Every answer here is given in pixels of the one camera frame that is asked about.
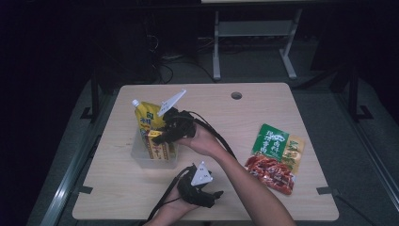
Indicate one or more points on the clear plastic container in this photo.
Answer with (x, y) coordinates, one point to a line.
(153, 162)

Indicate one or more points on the person's left hand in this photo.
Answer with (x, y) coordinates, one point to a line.
(175, 207)

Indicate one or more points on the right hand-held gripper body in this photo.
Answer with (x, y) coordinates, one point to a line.
(180, 125)

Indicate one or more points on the aluminium rail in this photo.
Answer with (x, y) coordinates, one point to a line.
(70, 175)
(373, 150)

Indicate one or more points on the person's right hand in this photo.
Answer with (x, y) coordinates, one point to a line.
(205, 142)

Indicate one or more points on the red and yellow box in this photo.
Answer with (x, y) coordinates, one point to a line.
(158, 150)

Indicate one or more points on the black table edge bracket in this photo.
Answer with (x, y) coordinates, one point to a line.
(326, 190)
(85, 190)

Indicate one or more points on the yellow spout pouch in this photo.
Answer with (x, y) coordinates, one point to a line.
(147, 117)

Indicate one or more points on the green and red food packet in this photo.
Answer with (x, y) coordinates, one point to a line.
(273, 157)

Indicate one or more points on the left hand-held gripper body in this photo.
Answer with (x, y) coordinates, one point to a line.
(196, 193)

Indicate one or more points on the white metal desk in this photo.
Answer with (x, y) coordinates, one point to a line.
(255, 29)

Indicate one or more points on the black metal stand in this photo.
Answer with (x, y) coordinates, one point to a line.
(95, 94)
(354, 94)

